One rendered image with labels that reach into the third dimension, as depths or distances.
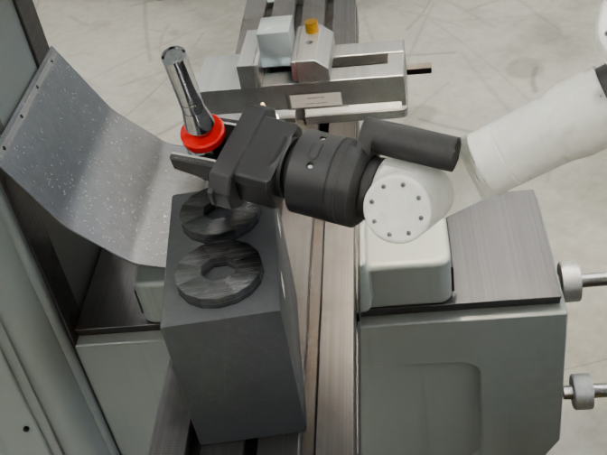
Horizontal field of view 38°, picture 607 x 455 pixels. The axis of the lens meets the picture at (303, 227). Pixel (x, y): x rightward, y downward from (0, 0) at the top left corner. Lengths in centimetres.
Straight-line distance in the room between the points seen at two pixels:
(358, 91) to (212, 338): 67
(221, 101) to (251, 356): 67
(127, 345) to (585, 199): 167
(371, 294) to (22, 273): 53
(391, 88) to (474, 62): 205
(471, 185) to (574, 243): 173
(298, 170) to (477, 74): 256
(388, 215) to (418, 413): 79
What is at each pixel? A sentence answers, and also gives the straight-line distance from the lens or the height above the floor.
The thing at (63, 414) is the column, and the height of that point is 59.
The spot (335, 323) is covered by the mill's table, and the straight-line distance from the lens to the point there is 110.
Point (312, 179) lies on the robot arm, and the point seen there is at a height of 120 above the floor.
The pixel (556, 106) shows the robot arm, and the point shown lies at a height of 126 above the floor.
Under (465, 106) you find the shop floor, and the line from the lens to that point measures 321.
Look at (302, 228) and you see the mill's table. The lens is 125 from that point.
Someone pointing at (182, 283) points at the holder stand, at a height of 112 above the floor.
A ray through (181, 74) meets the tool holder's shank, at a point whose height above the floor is 130.
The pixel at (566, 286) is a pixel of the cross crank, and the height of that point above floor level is 64.
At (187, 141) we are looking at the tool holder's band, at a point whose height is 121.
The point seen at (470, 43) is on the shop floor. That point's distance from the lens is 361.
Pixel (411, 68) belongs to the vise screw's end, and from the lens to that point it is 149.
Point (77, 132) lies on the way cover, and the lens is 146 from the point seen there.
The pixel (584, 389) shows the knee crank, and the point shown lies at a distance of 155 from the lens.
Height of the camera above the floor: 170
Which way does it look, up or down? 38 degrees down
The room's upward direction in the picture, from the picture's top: 10 degrees counter-clockwise
